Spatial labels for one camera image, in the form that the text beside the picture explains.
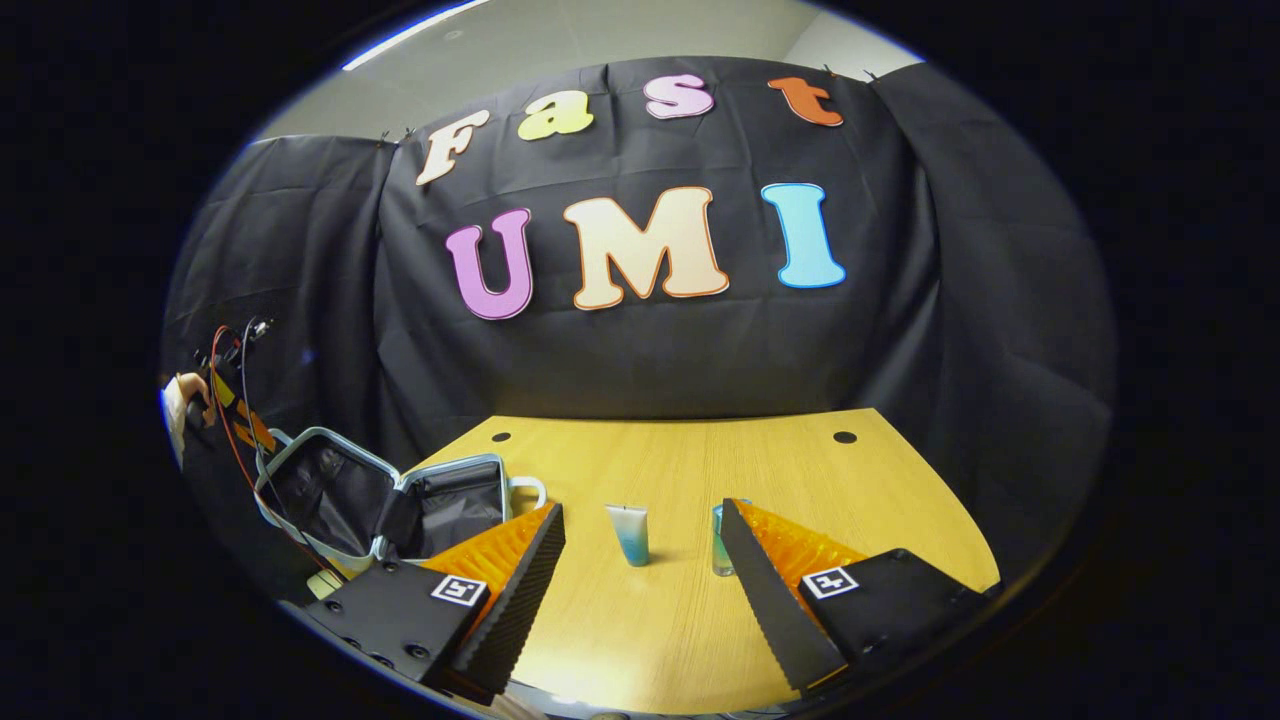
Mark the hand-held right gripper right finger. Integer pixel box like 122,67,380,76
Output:
720,498,1001,696

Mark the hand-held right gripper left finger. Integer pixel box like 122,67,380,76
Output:
300,502,567,701

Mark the small clear blue bottle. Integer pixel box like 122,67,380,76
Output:
711,499,751,578

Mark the light blue suitcase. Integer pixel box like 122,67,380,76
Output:
253,427,549,576

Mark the white and blue cream tube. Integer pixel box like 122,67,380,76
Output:
605,504,650,568

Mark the red cable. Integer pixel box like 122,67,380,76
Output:
208,325,346,581

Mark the black cable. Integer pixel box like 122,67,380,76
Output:
238,318,301,531

